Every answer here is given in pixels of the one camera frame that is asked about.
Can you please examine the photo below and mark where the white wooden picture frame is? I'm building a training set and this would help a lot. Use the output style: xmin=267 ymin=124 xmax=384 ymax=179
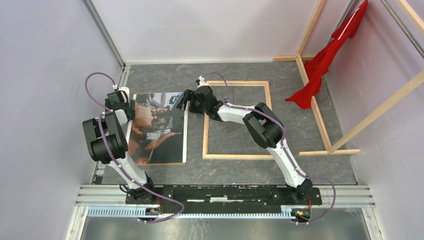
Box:
xmin=202 ymin=80 xmax=274 ymax=160

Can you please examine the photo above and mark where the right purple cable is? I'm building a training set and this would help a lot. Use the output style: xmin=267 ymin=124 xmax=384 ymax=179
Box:
xmin=200 ymin=72 xmax=337 ymax=226

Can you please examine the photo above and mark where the wooden backing board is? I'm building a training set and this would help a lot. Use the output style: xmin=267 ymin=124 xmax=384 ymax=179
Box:
xmin=127 ymin=91 xmax=190 ymax=167

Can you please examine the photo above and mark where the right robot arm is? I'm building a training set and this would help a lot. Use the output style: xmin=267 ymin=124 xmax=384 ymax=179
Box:
xmin=176 ymin=85 xmax=313 ymax=204

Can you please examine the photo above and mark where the red cloth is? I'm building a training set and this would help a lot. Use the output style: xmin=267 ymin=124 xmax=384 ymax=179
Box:
xmin=285 ymin=0 xmax=369 ymax=110

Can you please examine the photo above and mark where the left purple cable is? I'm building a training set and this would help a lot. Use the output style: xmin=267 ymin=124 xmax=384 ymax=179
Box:
xmin=85 ymin=72 xmax=186 ymax=224

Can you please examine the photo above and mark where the purple cable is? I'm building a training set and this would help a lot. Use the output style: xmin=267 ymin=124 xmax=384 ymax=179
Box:
xmin=200 ymin=72 xmax=337 ymax=226
xmin=85 ymin=72 xmax=186 ymax=224

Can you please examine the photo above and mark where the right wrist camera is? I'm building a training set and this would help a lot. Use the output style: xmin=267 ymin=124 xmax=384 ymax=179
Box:
xmin=195 ymin=75 xmax=208 ymax=88

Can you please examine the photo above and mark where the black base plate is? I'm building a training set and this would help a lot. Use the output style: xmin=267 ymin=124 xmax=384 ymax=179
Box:
xmin=120 ymin=184 xmax=323 ymax=214

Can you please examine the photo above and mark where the photo print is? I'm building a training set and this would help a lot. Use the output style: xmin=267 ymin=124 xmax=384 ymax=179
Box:
xmin=126 ymin=92 xmax=189 ymax=166

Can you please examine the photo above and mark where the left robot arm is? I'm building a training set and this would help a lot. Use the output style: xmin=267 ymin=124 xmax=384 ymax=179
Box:
xmin=82 ymin=87 xmax=157 ymax=204

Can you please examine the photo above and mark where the wooden beam rack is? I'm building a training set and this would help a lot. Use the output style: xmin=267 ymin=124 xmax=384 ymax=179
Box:
xmin=273 ymin=0 xmax=424 ymax=157

